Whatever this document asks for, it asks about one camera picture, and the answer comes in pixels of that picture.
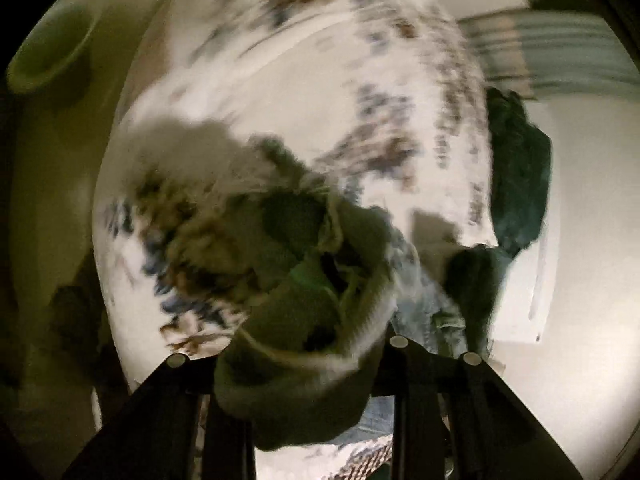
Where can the white headboard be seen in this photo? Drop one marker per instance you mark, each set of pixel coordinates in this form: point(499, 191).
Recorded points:
point(525, 295)

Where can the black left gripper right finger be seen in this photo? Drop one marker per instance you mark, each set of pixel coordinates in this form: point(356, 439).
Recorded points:
point(457, 419)

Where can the grey striped curtain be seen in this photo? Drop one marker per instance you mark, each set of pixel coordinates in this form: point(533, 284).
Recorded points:
point(549, 53)

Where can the ripped denim shorts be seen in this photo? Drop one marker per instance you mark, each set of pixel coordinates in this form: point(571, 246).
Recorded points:
point(337, 278)

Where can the floral bed sheet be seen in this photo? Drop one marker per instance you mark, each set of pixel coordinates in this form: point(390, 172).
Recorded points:
point(241, 119)

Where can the dark green blanket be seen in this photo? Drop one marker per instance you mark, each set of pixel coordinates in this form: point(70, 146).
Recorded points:
point(520, 182)

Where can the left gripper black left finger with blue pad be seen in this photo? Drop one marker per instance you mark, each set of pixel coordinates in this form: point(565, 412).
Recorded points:
point(153, 435)

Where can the white bucket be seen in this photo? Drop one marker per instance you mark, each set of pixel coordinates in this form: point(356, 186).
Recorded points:
point(56, 54)

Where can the checkered brown blanket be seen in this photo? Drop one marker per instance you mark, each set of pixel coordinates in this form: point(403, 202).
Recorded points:
point(372, 456)

